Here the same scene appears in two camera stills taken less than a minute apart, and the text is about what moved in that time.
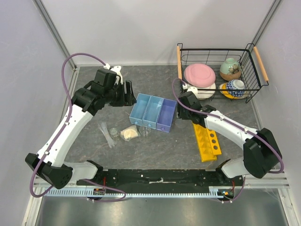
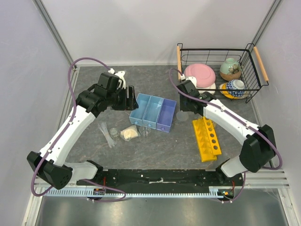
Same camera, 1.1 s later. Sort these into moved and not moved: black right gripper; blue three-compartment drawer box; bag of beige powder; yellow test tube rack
Moved: black right gripper
Not moved: bag of beige powder; yellow test tube rack; blue three-compartment drawer box
